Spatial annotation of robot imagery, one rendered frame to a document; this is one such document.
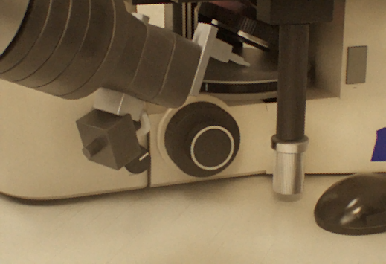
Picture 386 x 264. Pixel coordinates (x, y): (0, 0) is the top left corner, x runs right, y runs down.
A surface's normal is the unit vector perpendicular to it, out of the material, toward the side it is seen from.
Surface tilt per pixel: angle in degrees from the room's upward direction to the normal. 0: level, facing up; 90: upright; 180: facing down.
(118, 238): 0
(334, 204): 49
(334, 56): 90
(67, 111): 90
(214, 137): 90
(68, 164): 90
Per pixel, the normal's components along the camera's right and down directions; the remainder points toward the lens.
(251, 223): 0.00, -0.96
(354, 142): 0.11, 0.12
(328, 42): -0.94, 0.10
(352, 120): 0.23, -0.43
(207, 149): 0.33, 0.27
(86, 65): 0.53, 0.60
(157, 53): 0.48, 0.11
